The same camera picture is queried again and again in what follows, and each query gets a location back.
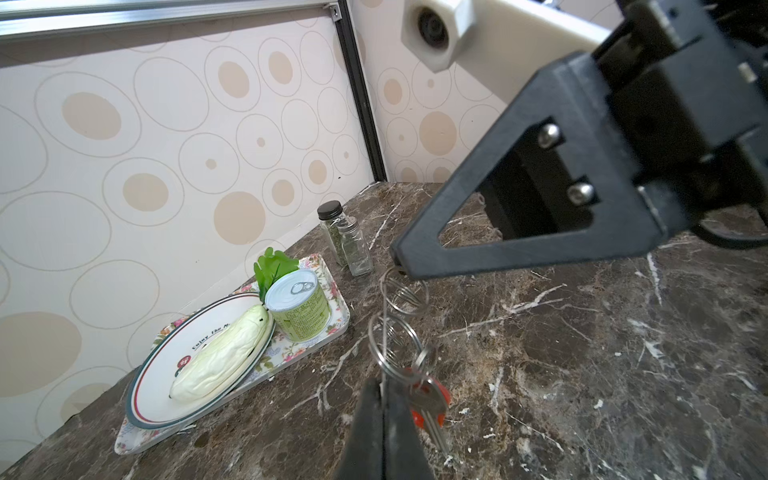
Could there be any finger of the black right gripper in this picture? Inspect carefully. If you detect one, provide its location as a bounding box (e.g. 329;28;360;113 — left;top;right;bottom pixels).
391;53;696;279

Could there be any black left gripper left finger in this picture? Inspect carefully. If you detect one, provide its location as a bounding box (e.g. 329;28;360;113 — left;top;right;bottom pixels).
334;378;384;480

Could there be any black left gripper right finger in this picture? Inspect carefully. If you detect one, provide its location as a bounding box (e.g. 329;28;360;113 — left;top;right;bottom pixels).
382;380;434;480

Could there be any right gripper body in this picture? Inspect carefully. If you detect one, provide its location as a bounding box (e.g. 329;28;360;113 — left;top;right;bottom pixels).
593;1;767;240

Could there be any key with red cap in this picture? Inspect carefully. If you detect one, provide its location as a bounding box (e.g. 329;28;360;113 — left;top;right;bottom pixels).
406;368;450;454

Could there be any metal key organizer plate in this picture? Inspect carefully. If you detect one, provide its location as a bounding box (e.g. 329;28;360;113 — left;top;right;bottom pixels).
368;266;430;384

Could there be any floral rectangular tray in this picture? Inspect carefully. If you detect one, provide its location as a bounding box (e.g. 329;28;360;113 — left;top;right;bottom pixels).
114;253;350;455

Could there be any green tin can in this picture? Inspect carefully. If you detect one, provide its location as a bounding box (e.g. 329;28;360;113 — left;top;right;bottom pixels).
264;269;331;342

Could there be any pale cabbage piece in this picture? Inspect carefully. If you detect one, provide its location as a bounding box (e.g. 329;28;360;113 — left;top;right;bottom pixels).
169;305;273;402

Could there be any green leaf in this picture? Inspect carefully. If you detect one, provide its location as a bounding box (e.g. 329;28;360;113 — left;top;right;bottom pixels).
253;247;299;302

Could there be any empty glass shaker silver lid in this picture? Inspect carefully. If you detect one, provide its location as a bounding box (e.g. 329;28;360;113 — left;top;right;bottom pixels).
338;216;373;277

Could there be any white plate with rim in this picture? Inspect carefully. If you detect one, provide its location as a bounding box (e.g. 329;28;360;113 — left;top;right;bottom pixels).
125;292;275;430

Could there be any herb jar black lid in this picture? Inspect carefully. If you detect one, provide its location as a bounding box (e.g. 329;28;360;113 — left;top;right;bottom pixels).
317;200;347;267

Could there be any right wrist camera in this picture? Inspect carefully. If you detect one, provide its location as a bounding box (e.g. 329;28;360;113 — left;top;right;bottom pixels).
401;1;609;103

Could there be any horizontal aluminium rail back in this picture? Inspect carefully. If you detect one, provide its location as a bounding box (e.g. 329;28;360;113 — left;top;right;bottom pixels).
1;0;340;43

